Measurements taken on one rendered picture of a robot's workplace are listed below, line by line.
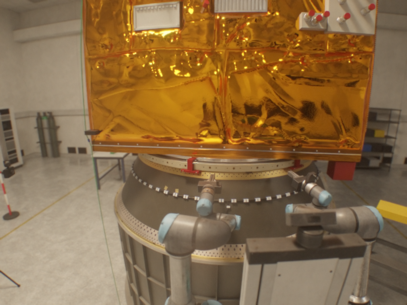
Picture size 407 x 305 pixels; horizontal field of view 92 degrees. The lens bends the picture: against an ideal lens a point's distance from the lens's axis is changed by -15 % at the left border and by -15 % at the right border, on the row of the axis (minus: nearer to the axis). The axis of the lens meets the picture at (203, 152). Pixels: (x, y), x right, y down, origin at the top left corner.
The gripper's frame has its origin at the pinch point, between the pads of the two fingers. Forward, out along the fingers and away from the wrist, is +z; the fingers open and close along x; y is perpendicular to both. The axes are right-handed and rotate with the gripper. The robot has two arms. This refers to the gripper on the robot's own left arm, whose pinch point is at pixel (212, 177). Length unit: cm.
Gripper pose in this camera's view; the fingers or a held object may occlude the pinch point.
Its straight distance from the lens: 138.8
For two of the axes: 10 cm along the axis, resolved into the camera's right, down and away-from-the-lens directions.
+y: -0.3, -9.1, -4.2
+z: 1.7, -4.2, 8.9
